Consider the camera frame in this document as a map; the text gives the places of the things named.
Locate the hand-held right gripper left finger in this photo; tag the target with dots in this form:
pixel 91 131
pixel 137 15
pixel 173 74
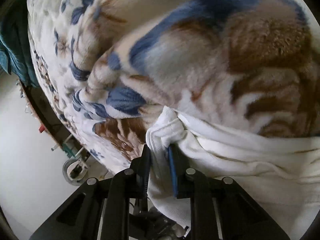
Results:
pixel 146 175

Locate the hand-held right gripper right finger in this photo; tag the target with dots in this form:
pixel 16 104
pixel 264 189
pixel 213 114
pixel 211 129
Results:
pixel 173 172

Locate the white towel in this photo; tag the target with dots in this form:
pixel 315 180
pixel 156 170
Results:
pixel 237 155

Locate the grey caster wheel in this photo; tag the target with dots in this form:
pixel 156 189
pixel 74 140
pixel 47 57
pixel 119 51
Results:
pixel 72 172

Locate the small red object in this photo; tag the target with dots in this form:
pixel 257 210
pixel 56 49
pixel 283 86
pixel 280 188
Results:
pixel 42 129

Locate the floral fleece blanket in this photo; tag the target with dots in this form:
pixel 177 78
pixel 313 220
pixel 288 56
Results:
pixel 175 55

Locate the teal cloth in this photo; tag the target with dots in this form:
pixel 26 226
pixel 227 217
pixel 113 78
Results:
pixel 17 55

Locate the green metal frame part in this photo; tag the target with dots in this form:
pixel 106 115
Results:
pixel 68 147

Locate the dark bed frame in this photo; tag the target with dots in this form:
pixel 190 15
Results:
pixel 42 112

